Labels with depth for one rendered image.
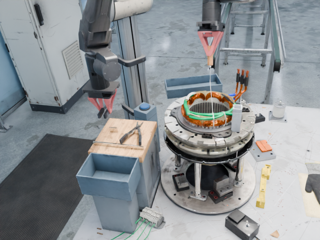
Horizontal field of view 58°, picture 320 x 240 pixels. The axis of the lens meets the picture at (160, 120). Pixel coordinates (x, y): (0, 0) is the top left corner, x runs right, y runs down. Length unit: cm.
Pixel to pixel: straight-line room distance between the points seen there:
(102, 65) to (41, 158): 207
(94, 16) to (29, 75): 255
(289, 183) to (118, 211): 68
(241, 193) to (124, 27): 81
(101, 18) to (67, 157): 202
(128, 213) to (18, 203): 158
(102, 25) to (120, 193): 49
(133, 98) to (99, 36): 61
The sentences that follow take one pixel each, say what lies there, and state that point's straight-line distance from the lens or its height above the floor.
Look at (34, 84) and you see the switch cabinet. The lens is 333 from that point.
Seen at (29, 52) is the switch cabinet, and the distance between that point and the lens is 315.
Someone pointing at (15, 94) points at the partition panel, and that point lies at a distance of 352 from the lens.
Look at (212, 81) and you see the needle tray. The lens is 141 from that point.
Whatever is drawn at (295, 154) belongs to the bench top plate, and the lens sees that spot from 143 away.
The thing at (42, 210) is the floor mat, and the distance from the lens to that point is 236.
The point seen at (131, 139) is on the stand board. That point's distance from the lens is 101.
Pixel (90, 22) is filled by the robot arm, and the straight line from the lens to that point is 79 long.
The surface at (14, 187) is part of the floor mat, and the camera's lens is 264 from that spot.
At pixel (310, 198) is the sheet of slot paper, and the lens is 126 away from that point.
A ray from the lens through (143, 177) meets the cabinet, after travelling 100.
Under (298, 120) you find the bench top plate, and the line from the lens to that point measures 165.
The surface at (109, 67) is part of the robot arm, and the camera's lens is 79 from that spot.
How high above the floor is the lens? 169
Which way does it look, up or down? 35 degrees down
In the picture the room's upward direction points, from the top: 5 degrees counter-clockwise
